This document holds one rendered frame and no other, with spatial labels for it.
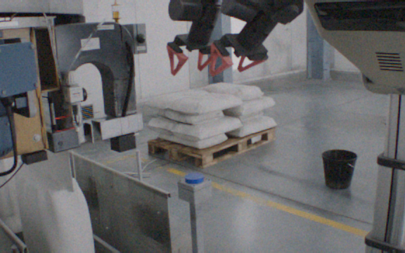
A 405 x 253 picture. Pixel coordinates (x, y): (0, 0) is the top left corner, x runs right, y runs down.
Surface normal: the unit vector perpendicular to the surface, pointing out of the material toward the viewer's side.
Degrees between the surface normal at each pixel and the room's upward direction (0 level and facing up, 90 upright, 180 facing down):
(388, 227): 90
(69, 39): 90
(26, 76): 90
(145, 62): 90
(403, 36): 130
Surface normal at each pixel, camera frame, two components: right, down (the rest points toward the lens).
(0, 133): 0.88, 0.10
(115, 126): 0.70, 0.15
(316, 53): -0.72, 0.20
